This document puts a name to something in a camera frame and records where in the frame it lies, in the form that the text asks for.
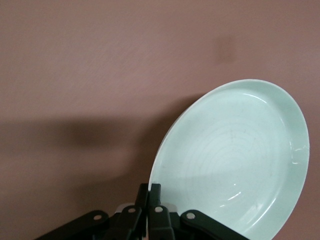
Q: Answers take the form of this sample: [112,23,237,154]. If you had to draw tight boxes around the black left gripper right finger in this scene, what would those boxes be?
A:
[148,183,248,240]

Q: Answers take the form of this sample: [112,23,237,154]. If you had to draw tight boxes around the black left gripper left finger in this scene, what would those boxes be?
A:
[37,183,151,240]

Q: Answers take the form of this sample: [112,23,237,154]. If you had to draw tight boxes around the light green round plate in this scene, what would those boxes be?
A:
[149,79,311,240]

